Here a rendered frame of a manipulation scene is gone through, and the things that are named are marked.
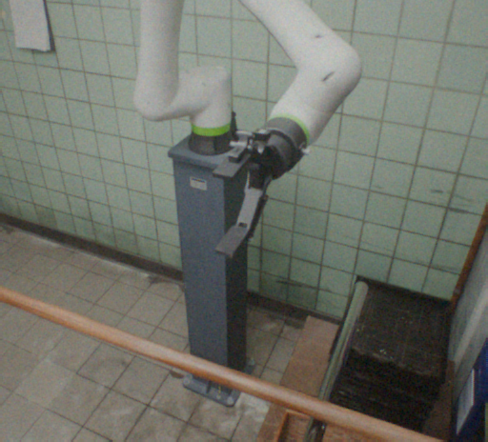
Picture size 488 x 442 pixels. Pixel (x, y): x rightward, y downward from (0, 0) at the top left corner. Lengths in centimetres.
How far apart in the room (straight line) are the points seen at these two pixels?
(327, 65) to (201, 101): 57
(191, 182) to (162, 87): 36
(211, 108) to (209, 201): 31
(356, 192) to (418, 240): 33
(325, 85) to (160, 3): 45
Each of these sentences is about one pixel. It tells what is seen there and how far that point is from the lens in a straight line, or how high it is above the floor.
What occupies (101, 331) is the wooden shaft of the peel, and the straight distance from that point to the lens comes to 92.
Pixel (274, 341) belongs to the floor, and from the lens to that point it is 242.
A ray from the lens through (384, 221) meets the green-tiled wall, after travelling 201.
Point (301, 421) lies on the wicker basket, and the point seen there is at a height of 71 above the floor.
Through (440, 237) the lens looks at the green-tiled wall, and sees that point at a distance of 203.
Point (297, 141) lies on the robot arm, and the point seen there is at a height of 151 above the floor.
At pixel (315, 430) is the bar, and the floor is 118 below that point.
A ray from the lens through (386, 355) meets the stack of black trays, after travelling 129.
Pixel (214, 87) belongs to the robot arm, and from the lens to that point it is 135.
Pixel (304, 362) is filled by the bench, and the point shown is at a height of 58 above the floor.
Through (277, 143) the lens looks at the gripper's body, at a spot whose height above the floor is 152.
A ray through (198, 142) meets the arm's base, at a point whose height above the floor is 124.
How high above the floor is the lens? 188
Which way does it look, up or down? 34 degrees down
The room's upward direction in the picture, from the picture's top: straight up
